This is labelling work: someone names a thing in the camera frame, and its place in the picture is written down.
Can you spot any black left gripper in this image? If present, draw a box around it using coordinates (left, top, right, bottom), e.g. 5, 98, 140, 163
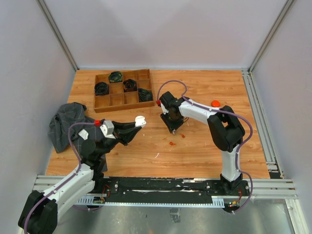
97, 120, 141, 157

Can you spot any white earbud charging case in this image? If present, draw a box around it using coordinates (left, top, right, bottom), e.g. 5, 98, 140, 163
135, 116, 146, 128

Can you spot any orange earbud charging case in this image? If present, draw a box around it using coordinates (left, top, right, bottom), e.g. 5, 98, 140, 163
211, 100, 221, 108

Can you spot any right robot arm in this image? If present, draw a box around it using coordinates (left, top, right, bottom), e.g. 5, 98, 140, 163
156, 92, 245, 195

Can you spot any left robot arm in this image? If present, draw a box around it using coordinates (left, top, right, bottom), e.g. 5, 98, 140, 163
18, 116, 146, 234

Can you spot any wooden compartment tray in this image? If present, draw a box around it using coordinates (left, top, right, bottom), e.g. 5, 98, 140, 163
94, 69, 155, 113

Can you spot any dark rolled necktie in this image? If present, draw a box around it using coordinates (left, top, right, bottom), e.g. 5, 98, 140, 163
137, 88, 153, 102

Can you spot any red patterned rolled necktie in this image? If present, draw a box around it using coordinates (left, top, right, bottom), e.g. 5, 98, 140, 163
123, 79, 137, 92

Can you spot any black rolled necktie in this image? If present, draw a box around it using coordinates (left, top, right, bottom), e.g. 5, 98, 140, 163
94, 82, 109, 96

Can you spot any green rolled necktie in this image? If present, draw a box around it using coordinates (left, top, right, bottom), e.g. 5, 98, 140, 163
108, 71, 123, 83

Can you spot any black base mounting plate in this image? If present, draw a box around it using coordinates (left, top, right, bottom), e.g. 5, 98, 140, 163
86, 177, 250, 201

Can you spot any grey checked cloth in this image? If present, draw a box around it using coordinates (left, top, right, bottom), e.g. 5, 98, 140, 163
47, 102, 109, 171

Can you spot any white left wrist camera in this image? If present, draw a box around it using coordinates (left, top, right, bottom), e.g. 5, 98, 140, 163
94, 120, 116, 139

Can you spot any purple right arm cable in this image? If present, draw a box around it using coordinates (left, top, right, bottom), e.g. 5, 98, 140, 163
156, 79, 254, 215

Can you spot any white cable duct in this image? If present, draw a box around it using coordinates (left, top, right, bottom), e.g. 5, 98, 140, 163
74, 193, 225, 208

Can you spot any aluminium corner frame post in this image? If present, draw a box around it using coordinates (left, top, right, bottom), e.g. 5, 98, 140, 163
248, 0, 296, 74

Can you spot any aluminium left frame post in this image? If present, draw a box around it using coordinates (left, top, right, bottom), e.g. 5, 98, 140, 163
36, 0, 79, 72

